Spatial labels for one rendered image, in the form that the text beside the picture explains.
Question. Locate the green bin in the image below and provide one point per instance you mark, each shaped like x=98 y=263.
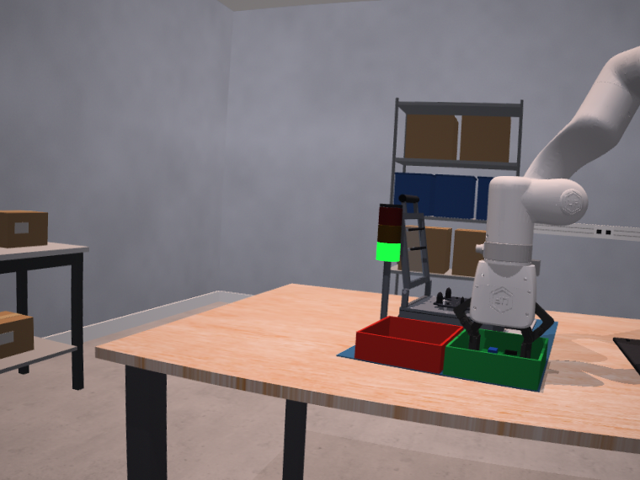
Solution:
x=505 y=370

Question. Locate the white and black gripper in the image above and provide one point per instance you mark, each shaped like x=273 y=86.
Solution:
x=505 y=292

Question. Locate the red bin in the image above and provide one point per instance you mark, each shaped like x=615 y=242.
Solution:
x=386 y=342

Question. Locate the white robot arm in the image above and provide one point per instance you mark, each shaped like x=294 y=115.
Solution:
x=545 y=193

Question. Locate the green circuit board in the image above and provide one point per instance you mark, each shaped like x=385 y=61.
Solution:
x=507 y=352

